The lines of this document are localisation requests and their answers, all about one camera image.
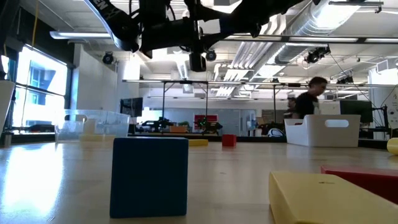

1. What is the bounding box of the yellow rectangular block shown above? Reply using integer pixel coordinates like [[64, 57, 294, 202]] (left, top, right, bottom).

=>
[[79, 133, 116, 142], [188, 138, 210, 147], [269, 170, 398, 224]]

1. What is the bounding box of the ceiling light bar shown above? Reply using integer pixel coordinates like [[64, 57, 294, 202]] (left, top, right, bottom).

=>
[[223, 34, 398, 44]]

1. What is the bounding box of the large window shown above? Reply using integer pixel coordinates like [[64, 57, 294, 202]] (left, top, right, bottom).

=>
[[12, 46, 68, 134]]

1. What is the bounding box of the long ceiling light tube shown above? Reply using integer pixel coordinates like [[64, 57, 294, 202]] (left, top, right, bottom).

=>
[[49, 30, 112, 40]]

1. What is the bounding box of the clear plastic bin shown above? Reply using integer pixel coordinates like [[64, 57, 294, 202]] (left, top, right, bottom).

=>
[[55, 109, 131, 143]]

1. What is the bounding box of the short red block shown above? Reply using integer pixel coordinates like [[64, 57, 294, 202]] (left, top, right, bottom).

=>
[[221, 134, 237, 147]]

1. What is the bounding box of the yellow hanging strap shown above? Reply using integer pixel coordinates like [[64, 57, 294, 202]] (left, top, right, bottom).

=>
[[30, 0, 40, 47]]

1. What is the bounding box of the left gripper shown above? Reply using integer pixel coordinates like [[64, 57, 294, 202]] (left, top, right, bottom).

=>
[[138, 17, 191, 60]]

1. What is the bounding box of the small blue cube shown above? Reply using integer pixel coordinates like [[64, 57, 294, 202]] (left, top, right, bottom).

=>
[[109, 136, 190, 218]]

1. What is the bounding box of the small white plastic bin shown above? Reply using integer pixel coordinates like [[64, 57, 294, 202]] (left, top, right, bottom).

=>
[[284, 114, 361, 148]]

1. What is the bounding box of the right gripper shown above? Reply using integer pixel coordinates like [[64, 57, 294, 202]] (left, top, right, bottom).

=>
[[188, 0, 238, 73]]

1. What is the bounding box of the black monitor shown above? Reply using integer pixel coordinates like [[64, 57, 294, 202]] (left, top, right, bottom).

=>
[[120, 97, 144, 118], [339, 99, 373, 124]]

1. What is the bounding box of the red wall sign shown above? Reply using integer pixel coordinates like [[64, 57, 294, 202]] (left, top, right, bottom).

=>
[[193, 114, 218, 130]]

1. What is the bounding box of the long red block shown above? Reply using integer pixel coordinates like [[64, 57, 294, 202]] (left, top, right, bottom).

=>
[[320, 166, 398, 205]]

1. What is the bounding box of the yellow cylinder block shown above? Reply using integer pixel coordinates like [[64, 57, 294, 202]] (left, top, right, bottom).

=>
[[386, 137, 398, 156]]

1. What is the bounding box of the person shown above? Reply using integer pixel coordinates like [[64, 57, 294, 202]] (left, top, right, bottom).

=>
[[292, 76, 329, 119], [284, 96, 298, 119]]

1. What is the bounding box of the black metal stand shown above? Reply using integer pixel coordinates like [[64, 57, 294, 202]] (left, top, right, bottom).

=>
[[161, 80, 209, 125]]

